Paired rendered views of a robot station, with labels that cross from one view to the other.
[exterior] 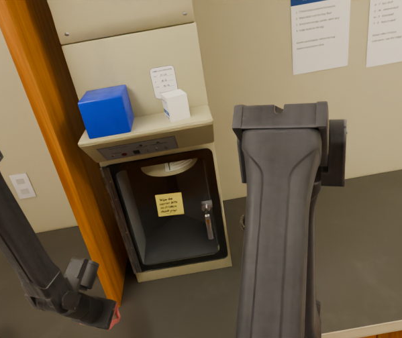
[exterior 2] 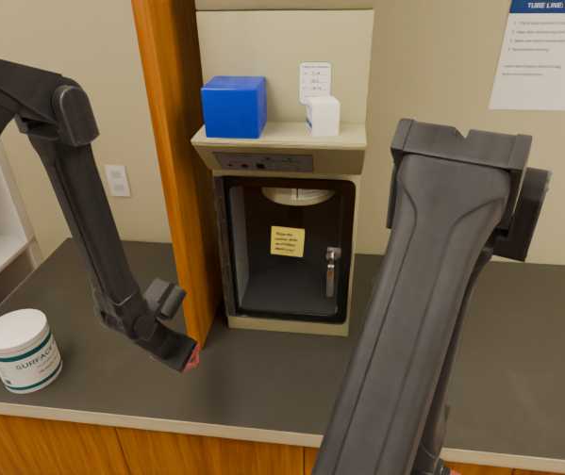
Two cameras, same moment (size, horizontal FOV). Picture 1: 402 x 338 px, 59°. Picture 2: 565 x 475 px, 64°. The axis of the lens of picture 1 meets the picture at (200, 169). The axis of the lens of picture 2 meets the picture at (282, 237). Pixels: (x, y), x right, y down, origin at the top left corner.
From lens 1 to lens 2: 2 cm
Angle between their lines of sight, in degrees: 8
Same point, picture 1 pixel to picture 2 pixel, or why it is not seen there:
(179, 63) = (340, 61)
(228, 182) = (367, 232)
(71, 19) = not seen: outside the picture
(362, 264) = (519, 376)
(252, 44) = (442, 57)
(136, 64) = (284, 53)
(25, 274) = (99, 283)
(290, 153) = (461, 196)
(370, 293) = (520, 415)
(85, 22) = not seen: outside the picture
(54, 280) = (130, 298)
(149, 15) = not seen: outside the picture
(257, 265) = (380, 333)
